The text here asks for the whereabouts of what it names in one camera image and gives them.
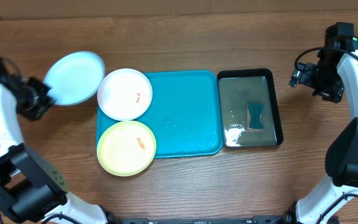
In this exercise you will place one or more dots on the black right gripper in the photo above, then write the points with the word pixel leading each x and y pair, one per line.
pixel 308 74

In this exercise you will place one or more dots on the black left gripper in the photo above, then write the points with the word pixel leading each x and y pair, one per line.
pixel 36 111

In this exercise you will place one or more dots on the light blue plate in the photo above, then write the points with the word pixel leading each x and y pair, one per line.
pixel 75 78

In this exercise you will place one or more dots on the yellow plate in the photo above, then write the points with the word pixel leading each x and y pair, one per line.
pixel 126 148

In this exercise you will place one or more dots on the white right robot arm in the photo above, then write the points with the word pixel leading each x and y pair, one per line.
pixel 340 182

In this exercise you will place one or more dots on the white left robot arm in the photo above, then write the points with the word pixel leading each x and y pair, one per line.
pixel 31 188

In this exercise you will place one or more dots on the black water tray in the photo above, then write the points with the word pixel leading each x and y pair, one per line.
pixel 237 88

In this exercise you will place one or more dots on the teal plastic tray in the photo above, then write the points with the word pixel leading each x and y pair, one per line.
pixel 184 114

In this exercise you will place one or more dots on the white plate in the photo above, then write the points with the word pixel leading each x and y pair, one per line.
pixel 125 94

